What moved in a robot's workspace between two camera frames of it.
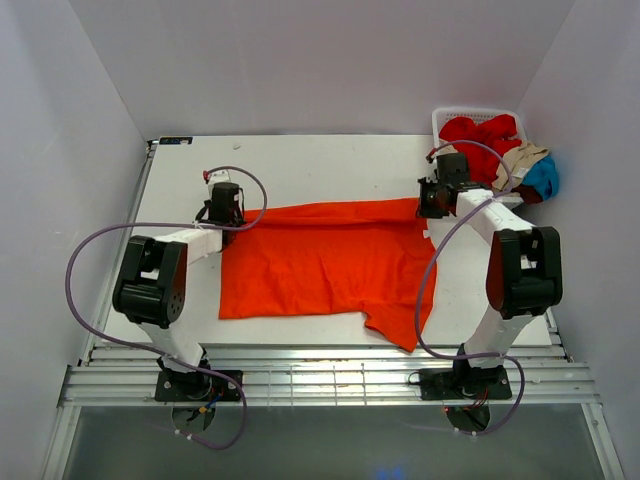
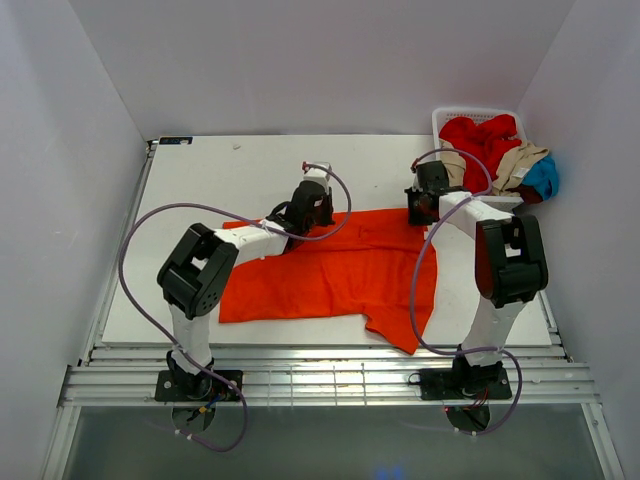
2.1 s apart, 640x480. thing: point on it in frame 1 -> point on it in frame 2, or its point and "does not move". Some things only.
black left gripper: [240, 221] -> [326, 219]
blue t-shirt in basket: [543, 177] does not move
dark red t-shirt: [529, 194] does not move
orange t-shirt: [374, 258] does not move
